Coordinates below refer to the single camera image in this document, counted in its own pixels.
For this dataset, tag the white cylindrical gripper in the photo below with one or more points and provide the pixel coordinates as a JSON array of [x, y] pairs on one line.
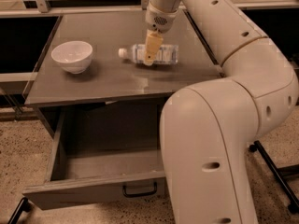
[[159, 20]]

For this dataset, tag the blue plastic water bottle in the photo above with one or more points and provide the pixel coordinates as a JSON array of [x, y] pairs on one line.
[[167, 54]]

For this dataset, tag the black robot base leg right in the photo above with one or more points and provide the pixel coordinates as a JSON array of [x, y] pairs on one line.
[[281, 175]]

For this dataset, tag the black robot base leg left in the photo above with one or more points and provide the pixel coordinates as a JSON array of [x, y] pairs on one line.
[[23, 206]]

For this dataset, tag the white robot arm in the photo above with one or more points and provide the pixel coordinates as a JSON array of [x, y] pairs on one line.
[[205, 128]]

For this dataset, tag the grey cabinet with counter top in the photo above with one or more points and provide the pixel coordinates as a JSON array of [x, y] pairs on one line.
[[109, 78]]

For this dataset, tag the grey open top drawer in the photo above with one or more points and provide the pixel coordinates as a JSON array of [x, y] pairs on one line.
[[97, 151]]

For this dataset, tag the white ceramic bowl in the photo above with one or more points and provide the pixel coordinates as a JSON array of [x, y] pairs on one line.
[[73, 56]]

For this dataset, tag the metal window railing frame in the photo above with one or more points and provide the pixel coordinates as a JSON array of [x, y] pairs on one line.
[[78, 0]]

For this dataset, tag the black drawer handle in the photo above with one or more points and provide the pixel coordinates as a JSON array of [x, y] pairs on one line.
[[139, 190]]

